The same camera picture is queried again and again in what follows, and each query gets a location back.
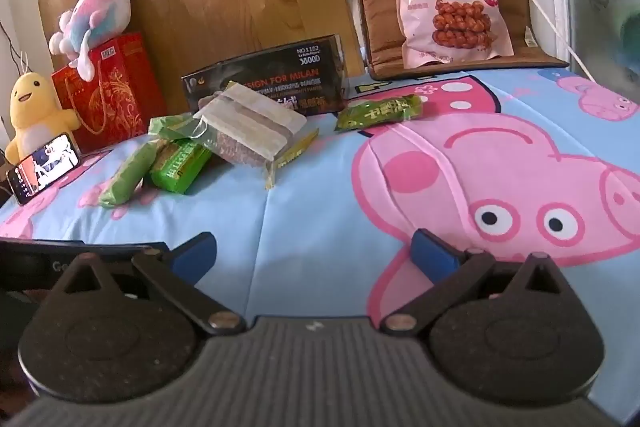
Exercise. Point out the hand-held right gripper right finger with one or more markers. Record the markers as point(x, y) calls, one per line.
point(432, 257)

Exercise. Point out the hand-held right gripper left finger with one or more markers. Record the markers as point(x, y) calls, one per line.
point(192, 259)

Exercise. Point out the bright green snack packet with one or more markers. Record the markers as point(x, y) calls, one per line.
point(180, 164)

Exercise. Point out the long green snack packet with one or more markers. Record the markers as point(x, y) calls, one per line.
point(125, 177)

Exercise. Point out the light green snack packet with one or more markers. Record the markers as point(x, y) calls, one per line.
point(170, 126)

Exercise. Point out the clear packet of brown bars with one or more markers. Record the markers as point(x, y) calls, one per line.
point(250, 122)

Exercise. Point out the yellow-green snack packet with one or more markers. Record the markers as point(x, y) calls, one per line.
point(295, 149)

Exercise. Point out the dark green snack packet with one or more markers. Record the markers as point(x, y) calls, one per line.
point(375, 113)

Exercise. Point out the black cardboard box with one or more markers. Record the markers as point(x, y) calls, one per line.
point(280, 72)

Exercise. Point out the black smartphone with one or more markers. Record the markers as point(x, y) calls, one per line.
point(40, 169)

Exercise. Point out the yellow plush toy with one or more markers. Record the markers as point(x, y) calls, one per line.
point(35, 107)

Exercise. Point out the red gift bag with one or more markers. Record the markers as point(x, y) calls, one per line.
point(120, 92)

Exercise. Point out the wooden chair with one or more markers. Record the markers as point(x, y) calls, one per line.
point(380, 22)

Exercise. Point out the pastel plush toy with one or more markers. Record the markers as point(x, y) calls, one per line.
point(95, 19)

